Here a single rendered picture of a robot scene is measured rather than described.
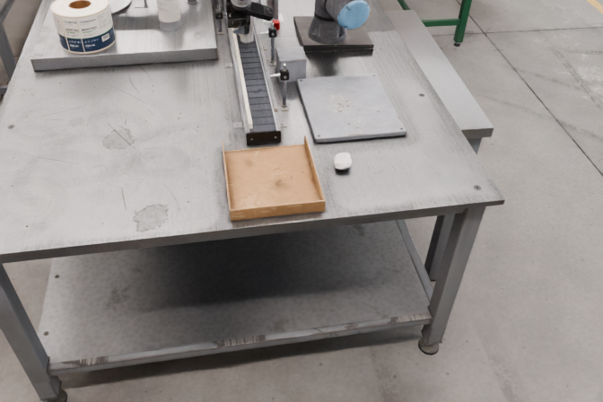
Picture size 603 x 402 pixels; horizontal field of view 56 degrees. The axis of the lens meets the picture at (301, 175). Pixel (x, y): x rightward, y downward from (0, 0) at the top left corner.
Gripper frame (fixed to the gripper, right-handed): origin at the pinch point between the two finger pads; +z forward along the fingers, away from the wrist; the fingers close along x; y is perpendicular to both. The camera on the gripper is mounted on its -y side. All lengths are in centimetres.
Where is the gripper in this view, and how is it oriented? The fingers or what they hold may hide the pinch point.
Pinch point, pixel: (246, 32)
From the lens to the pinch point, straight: 219.9
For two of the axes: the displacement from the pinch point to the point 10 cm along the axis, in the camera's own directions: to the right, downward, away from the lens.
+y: -9.9, 0.9, -1.5
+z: -1.1, 3.3, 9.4
